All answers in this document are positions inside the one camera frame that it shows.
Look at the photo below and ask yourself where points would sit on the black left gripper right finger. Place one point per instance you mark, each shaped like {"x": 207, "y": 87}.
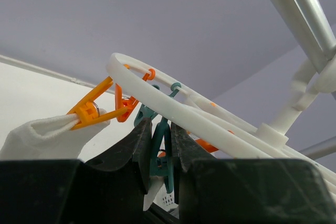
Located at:
{"x": 280, "y": 190}

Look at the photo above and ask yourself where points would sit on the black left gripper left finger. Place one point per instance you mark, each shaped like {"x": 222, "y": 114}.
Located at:
{"x": 108, "y": 188}

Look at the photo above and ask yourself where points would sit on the white sock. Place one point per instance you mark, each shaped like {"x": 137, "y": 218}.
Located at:
{"x": 51, "y": 138}
{"x": 155, "y": 184}

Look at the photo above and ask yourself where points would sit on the white clip hanger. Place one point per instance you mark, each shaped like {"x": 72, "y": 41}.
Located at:
{"x": 219, "y": 127}

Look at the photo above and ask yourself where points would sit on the teal clip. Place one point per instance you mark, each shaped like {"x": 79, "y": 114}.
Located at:
{"x": 161, "y": 162}

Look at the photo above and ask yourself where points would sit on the orange clip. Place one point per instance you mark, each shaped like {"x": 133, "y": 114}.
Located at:
{"x": 87, "y": 110}

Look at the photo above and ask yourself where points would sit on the white plastic basket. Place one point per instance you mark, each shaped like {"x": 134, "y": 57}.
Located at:
{"x": 167, "y": 200}

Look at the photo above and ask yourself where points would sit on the white clothes rack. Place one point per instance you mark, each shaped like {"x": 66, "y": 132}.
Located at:
{"x": 311, "y": 29}

